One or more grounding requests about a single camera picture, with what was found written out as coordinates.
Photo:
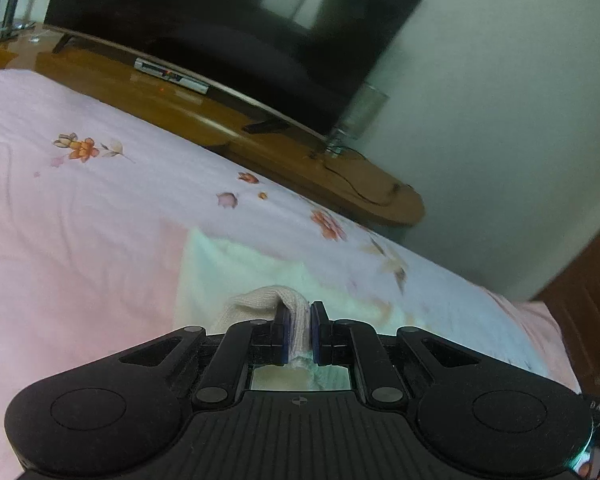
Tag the silver set-top box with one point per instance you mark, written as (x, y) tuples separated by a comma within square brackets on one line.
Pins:
[(163, 73)]

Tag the brown wooden door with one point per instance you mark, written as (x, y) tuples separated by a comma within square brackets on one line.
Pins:
[(573, 298)]

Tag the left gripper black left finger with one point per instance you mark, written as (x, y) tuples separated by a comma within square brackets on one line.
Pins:
[(227, 361)]

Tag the wooden TV console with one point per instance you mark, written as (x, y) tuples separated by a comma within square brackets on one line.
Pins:
[(349, 183)]

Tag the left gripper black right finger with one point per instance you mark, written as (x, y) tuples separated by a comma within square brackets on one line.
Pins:
[(356, 346)]

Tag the white knit sweater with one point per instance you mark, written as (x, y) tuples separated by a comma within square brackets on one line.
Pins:
[(280, 289)]

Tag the large black television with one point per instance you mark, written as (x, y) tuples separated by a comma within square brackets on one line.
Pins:
[(303, 60)]

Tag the pink floral bed sheet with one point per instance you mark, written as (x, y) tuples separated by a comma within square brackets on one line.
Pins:
[(114, 232)]

